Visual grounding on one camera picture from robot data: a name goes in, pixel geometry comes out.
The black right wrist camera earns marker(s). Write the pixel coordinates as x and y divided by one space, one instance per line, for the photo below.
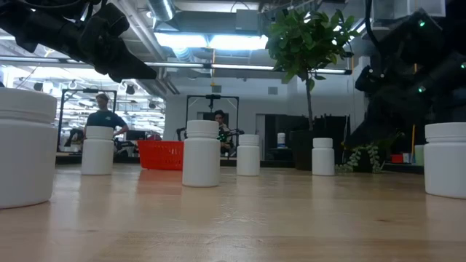
367 80

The long linear ceiling light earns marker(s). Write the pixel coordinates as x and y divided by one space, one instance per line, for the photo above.
236 66

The red plastic basket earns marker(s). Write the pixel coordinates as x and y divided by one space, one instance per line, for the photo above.
160 154

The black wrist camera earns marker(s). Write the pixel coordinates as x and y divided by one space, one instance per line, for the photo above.
105 25
367 80

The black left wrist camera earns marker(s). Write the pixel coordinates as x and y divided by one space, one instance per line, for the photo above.
105 25

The silver ventilation duct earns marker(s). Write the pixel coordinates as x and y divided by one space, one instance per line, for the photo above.
160 9

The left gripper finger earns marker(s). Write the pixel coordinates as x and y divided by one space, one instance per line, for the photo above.
131 65
127 76

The white blue-banded canister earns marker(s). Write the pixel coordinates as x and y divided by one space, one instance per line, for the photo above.
281 140

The grey ceiling box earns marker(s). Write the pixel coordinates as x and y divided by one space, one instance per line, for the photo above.
247 20

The small trailing succulent plant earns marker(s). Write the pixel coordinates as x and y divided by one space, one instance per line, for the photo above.
373 156

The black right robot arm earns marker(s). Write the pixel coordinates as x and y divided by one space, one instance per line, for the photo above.
437 72

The black cabinet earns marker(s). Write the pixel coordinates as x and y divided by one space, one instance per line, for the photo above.
340 131

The pale green cup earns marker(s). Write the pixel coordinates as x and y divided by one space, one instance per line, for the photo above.
419 155

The grey wall vent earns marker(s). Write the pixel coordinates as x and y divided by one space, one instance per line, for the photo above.
216 89
272 90

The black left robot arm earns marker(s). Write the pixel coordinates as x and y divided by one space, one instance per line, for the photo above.
36 25

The person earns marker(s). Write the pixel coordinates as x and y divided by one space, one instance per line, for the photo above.
219 116
105 118

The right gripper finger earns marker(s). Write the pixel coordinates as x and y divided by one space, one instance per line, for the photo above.
362 132

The black robot station frame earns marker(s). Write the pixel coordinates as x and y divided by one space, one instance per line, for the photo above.
213 97
89 90

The small red box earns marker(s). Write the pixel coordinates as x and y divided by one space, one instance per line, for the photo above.
397 158

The black aluminium table frame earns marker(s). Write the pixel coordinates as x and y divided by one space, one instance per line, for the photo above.
273 163

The black background robot arm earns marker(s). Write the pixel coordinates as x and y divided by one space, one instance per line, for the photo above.
233 132

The tall green potted plant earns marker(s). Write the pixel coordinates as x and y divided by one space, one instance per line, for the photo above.
302 43

